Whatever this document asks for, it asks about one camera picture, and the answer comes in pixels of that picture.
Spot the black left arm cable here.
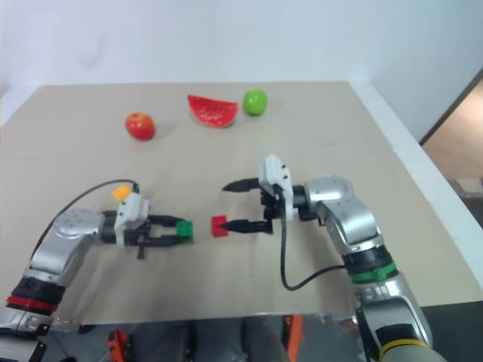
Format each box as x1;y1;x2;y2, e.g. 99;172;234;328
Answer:
32;179;141;259

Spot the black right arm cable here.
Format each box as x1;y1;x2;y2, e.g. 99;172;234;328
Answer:
274;183;346;292

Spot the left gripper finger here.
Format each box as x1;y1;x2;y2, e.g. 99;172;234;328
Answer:
149;214;186;228
147;234;191;248

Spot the yellow cube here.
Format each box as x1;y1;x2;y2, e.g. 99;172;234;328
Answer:
111;184;131;203

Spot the green cube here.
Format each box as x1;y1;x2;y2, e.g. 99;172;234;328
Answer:
175;220;195;243

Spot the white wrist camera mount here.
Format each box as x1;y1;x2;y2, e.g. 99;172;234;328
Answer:
114;193;150;249
257;153;295;221

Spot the red watermelon slice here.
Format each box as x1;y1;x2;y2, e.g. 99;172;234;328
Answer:
186;94;240;129

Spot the red cube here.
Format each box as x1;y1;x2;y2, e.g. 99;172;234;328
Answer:
210;215;230;239

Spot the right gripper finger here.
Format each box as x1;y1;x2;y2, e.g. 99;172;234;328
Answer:
219;219;274;235
222;178;262;195

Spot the red apple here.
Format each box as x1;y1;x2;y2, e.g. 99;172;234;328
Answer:
125;112;156;143

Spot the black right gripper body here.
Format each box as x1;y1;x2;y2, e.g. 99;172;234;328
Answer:
258;184;285;235

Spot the orange upright bar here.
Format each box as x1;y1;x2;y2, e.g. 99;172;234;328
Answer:
284;314;305;356

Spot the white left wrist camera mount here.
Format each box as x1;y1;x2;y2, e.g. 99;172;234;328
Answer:
114;193;150;249

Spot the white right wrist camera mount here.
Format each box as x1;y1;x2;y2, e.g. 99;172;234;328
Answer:
257;153;295;221

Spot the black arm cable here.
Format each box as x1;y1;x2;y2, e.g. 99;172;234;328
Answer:
274;183;346;292
32;179;141;259

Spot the green apple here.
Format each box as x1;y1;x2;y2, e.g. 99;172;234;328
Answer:
241;88;269;117

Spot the orange and black clamp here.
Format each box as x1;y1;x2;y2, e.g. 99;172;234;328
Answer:
106;329;132;360

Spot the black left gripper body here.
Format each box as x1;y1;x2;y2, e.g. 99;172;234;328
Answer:
125;214;153;261

